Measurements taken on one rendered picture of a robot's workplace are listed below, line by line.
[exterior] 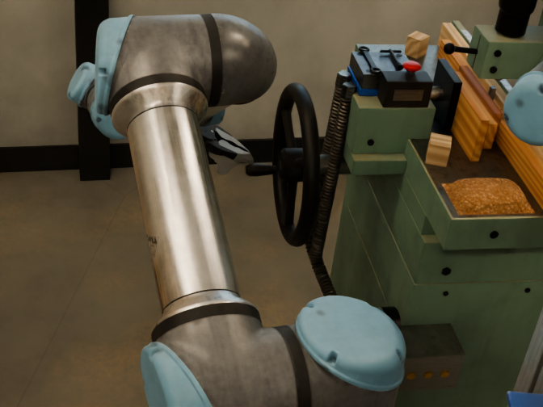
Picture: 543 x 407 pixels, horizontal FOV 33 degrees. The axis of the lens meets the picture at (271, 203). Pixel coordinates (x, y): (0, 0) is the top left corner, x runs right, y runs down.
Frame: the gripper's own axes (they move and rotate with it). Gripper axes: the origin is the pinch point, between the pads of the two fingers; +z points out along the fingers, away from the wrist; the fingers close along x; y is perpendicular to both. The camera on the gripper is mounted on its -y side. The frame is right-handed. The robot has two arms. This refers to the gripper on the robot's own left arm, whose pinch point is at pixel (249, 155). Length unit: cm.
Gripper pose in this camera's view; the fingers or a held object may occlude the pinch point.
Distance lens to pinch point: 170.8
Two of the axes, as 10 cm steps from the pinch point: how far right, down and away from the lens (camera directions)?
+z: 8.0, 3.9, 4.5
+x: 1.7, 5.8, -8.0
